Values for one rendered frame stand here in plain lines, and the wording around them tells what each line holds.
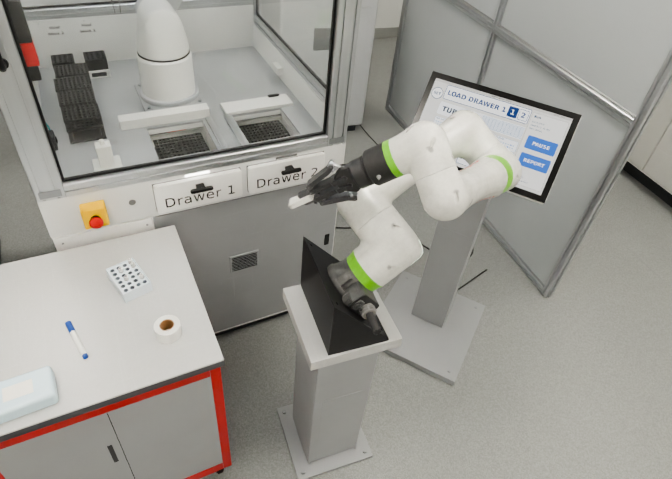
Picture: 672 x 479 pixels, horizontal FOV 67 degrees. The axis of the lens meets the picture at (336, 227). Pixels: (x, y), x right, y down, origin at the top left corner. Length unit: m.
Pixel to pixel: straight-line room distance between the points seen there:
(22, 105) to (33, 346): 0.63
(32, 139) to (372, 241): 0.96
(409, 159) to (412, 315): 1.45
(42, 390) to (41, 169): 0.61
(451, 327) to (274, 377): 0.86
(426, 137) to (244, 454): 1.45
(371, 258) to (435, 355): 1.13
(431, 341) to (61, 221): 1.61
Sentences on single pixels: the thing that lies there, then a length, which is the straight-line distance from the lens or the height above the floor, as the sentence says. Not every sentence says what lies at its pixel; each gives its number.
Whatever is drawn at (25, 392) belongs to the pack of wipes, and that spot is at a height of 0.81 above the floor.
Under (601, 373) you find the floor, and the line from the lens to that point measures 2.74.
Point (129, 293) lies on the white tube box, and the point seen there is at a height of 0.79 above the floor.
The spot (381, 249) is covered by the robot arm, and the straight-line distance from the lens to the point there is 1.36.
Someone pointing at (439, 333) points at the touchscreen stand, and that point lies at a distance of 2.50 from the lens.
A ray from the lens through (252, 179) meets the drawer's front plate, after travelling 1.81.
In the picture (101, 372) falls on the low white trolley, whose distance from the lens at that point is 1.49.
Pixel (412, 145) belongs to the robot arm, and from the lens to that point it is 1.16.
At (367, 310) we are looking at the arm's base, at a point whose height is 0.91.
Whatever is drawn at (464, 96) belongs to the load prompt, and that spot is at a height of 1.16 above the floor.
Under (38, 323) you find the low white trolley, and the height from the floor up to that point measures 0.76.
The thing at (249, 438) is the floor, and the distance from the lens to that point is 2.18.
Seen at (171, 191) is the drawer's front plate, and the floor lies 0.90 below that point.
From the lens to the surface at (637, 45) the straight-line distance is 2.38.
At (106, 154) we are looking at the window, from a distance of 1.68.
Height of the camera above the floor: 1.96
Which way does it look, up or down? 42 degrees down
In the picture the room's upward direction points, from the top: 7 degrees clockwise
